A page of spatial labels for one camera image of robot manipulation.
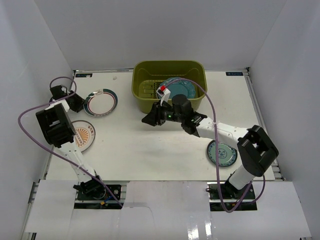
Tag left blue table label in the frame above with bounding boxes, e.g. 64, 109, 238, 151
75, 73, 93, 78

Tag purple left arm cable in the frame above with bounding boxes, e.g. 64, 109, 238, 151
18, 76, 123, 208

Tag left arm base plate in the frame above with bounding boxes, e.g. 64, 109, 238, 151
73, 184, 126, 210

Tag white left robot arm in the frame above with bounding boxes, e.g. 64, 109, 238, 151
35, 85, 107, 200

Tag olive green plastic bin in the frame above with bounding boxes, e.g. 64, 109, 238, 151
131, 60, 208, 114

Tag right blue table label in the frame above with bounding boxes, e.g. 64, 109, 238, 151
225, 71, 244, 77

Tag teal scalloped plate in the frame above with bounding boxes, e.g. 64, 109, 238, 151
159, 77, 196, 99

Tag small blue white plate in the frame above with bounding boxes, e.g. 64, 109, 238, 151
206, 140, 238, 168

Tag white plate teal rim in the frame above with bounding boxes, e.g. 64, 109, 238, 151
83, 88, 118, 118

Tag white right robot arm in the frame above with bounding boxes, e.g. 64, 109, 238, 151
141, 94, 279, 200

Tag orange sunburst plate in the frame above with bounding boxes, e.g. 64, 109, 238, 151
71, 120, 96, 153

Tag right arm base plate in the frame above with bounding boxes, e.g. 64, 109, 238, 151
205, 183, 258, 212

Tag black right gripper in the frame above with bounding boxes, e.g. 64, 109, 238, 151
141, 100, 184, 127

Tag blue table label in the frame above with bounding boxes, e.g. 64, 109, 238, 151
75, 73, 93, 78
225, 71, 244, 77

